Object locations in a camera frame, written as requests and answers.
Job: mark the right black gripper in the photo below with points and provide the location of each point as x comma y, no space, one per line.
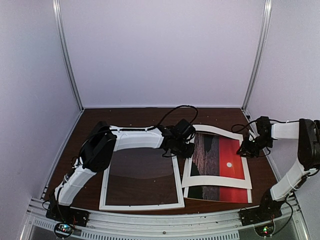
245,149

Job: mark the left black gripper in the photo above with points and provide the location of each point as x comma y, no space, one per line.
188,154

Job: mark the red and grey photo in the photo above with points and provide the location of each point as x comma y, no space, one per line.
215,156

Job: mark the white mat board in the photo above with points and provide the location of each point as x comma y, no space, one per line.
187,180

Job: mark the clear acrylic sheet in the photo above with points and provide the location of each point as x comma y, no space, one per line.
141,177

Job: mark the white picture frame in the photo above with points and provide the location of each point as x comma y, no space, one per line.
180,204

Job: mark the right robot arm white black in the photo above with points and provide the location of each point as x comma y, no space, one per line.
306,162

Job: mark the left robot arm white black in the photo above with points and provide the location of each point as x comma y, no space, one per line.
96,153

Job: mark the right controller board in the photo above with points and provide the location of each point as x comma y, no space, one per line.
265,230

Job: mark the controller board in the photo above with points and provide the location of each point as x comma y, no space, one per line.
63,230
265,230

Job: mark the left controller board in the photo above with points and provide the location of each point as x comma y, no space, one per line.
63,230

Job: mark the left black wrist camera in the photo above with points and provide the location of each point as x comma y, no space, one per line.
183,129

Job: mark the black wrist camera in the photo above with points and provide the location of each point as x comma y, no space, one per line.
183,129
264,126

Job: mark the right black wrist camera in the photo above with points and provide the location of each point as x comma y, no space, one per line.
264,126

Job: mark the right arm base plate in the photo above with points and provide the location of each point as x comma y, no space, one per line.
253,216

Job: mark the front aluminium rail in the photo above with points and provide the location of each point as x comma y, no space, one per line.
224,225

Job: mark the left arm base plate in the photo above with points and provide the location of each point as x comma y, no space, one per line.
72,216

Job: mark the right aluminium corner post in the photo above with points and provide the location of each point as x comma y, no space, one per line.
263,35

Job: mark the aluminium corner post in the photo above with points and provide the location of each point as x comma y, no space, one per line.
263,35
66,57

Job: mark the left aluminium corner post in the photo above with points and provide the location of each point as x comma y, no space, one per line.
66,57

